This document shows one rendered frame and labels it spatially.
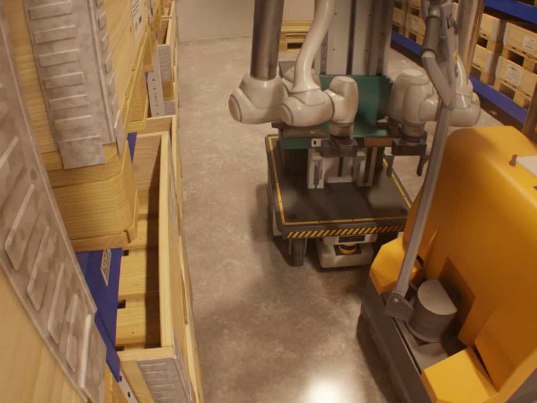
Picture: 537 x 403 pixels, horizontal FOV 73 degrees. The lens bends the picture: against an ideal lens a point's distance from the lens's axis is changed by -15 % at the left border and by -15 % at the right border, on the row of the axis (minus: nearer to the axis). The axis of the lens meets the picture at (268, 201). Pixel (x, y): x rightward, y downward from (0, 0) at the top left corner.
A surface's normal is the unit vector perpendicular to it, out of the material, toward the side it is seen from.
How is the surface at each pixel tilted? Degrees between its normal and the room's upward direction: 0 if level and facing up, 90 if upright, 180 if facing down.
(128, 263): 0
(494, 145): 0
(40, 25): 90
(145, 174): 90
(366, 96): 90
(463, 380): 22
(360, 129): 0
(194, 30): 90
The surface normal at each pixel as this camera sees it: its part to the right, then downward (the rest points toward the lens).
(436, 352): 0.00, -0.81
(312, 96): 0.39, 0.07
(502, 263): -0.94, -0.11
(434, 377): -0.36, -0.71
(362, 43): 0.07, 0.59
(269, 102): 0.43, 0.62
